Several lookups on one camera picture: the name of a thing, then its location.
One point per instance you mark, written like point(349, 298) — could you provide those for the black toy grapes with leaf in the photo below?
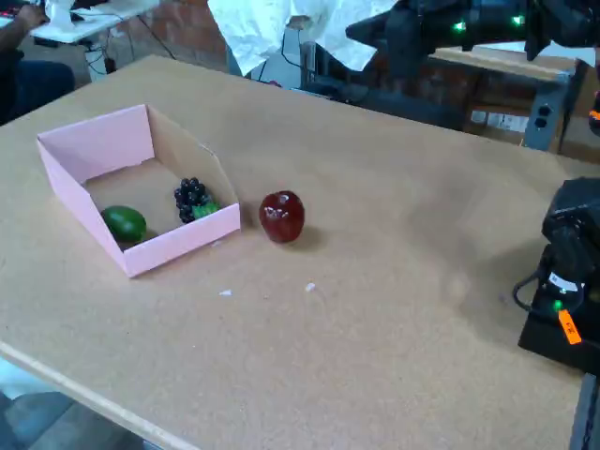
point(190, 192)

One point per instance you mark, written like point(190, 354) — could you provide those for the red toy pomegranate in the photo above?
point(281, 220)

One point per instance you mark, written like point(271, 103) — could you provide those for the pink cardboard box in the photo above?
point(183, 244)

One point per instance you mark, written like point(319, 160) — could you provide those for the round green toy fruit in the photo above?
point(124, 224)

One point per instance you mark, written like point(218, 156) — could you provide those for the white crumpled sheet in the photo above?
point(253, 28)

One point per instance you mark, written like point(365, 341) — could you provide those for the cardboard box with white label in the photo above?
point(499, 123)

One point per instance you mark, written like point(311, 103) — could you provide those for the wooden workbench with metal leg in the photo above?
point(515, 65)

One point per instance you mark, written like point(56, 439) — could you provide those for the white background table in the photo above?
point(103, 19)

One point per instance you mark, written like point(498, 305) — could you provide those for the person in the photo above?
point(28, 89)

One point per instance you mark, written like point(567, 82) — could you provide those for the small orange object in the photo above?
point(594, 115)

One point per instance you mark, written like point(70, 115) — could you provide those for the white crumpled bag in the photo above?
point(60, 16)

